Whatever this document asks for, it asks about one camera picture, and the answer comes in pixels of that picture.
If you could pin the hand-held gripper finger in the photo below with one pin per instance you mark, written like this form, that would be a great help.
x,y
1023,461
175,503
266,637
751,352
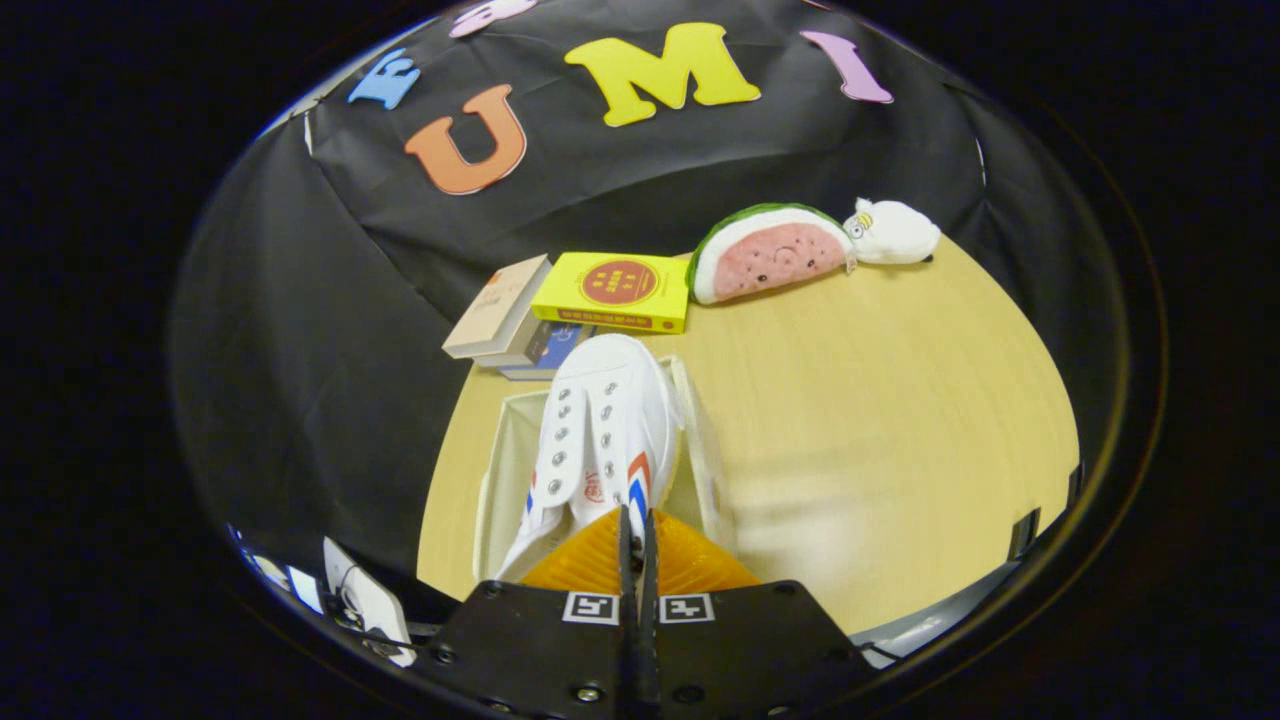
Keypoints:
x,y
650,575
625,575

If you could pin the white shoe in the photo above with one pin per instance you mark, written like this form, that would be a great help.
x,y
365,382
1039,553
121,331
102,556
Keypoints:
x,y
610,420

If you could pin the beige fabric storage box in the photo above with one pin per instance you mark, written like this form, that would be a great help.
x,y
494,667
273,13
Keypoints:
x,y
510,440

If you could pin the blue book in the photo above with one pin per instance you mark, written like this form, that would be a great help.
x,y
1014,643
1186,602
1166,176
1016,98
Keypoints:
x,y
560,345

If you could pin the grey white book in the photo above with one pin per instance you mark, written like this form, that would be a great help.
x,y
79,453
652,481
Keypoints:
x,y
520,345

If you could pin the white angular object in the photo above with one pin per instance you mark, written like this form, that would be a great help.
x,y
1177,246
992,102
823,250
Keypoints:
x,y
365,600

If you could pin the yellow book with red circle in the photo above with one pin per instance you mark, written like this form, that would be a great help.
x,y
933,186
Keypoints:
x,y
620,285

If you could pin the beige book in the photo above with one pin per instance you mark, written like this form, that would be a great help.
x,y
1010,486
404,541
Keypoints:
x,y
500,305

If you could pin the small bright panel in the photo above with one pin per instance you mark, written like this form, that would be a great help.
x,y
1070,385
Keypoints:
x,y
305,590

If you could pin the watermelon slice plush toy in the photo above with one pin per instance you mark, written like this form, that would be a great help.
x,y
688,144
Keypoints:
x,y
770,260

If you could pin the white plush toy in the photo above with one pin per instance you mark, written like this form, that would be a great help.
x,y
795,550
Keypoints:
x,y
895,232

